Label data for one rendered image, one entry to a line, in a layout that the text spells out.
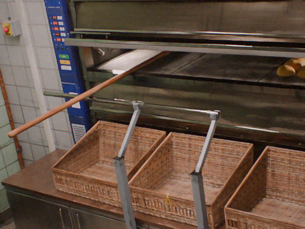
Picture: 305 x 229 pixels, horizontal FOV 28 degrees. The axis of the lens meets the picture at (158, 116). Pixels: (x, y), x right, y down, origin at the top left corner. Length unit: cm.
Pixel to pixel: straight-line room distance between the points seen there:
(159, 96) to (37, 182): 98
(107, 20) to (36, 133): 125
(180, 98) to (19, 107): 148
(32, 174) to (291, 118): 178
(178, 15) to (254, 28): 47
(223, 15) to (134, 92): 86
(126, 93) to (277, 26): 116
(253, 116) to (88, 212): 111
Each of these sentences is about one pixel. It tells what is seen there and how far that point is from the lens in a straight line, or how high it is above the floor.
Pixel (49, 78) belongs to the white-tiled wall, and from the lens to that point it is 417.
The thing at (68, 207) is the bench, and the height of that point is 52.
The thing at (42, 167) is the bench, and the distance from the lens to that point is 412.
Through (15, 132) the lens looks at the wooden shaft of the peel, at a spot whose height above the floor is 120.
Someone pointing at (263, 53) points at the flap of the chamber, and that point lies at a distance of 292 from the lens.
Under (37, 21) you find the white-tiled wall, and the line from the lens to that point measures 408.
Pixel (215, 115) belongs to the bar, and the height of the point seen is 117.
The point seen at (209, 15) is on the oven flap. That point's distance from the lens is 321.
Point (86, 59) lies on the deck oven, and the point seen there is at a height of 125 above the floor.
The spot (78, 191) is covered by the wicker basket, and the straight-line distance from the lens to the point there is 361.
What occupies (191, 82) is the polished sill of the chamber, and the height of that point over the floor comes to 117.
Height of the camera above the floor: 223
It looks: 21 degrees down
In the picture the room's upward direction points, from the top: 9 degrees counter-clockwise
